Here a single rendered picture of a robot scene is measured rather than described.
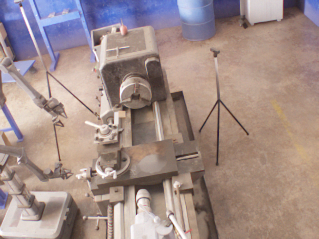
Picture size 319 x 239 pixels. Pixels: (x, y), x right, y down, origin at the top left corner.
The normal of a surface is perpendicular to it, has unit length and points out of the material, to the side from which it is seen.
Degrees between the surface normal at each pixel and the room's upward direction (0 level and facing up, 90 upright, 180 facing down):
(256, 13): 90
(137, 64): 90
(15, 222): 0
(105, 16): 90
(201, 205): 0
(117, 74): 90
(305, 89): 0
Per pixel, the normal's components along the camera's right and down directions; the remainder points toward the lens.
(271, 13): 0.08, 0.62
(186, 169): -0.18, -0.76
